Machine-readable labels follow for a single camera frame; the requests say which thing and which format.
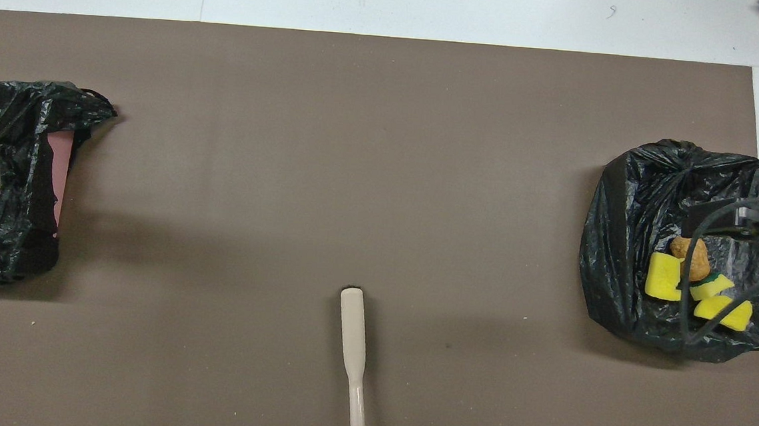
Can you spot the beige hand brush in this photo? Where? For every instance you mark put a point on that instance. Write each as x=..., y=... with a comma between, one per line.
x=352, y=331

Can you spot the black plastic trash bag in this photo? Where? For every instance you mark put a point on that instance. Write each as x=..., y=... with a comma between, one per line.
x=623, y=257
x=18, y=214

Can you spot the brown table mat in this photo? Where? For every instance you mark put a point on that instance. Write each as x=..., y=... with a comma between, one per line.
x=422, y=176

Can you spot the brown croquette toy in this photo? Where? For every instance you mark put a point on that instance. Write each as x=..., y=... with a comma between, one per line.
x=698, y=262

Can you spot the pink plastic bin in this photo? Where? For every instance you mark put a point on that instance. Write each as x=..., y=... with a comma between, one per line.
x=60, y=164

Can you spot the yellow sponge piece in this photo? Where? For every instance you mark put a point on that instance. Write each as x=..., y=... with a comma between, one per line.
x=662, y=276
x=736, y=317
x=711, y=288

